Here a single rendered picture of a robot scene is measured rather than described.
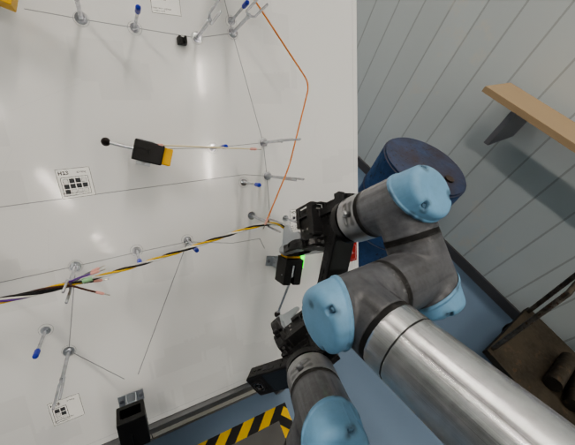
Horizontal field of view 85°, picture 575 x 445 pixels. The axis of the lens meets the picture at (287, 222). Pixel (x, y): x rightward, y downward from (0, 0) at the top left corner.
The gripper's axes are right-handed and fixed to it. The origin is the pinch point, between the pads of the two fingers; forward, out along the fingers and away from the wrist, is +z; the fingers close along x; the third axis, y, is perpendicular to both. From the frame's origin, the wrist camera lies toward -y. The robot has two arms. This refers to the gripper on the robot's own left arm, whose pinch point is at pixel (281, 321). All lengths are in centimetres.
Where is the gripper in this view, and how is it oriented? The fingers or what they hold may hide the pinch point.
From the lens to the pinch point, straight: 71.6
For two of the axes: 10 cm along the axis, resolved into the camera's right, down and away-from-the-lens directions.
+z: -1.5, -1.4, 9.8
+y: 7.9, -6.1, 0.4
